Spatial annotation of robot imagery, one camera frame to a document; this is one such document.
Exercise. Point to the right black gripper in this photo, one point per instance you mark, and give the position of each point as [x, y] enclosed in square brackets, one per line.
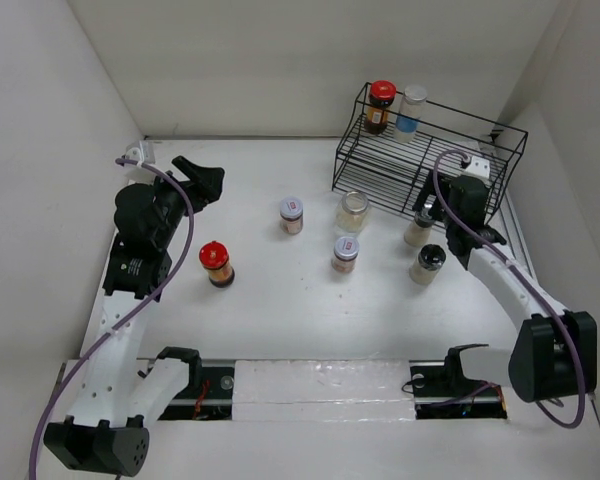
[429, 188]

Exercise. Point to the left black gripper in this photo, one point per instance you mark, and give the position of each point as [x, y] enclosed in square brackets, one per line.
[204, 184]

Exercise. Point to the black knob grinder bottle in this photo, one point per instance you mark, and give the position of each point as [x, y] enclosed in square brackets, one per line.
[418, 232]

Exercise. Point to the black cap grinder bottle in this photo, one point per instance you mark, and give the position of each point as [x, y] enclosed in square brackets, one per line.
[428, 263]

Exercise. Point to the red lid sauce jar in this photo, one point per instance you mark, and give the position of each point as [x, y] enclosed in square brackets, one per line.
[214, 258]
[380, 98]

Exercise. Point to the clear glass jar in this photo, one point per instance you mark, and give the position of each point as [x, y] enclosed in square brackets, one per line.
[352, 213]

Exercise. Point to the white lid spice jar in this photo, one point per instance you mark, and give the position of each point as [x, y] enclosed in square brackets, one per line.
[291, 212]
[345, 253]

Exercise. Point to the blue label clear bottle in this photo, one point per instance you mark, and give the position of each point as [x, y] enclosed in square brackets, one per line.
[412, 104]

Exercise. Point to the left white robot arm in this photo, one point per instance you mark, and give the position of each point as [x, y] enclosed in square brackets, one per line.
[98, 418]

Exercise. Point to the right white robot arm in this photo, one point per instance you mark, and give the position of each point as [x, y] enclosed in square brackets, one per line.
[555, 353]

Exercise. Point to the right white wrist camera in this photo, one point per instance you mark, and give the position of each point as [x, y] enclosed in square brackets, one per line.
[476, 167]

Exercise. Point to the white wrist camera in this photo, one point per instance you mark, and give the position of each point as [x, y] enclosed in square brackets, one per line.
[141, 151]
[476, 167]

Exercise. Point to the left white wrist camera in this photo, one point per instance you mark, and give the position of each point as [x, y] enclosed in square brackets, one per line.
[141, 151]

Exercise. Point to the black wire rack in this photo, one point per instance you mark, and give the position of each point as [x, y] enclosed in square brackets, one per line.
[391, 173]

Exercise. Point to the black mounting rail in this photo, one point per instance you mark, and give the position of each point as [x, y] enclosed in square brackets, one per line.
[210, 398]

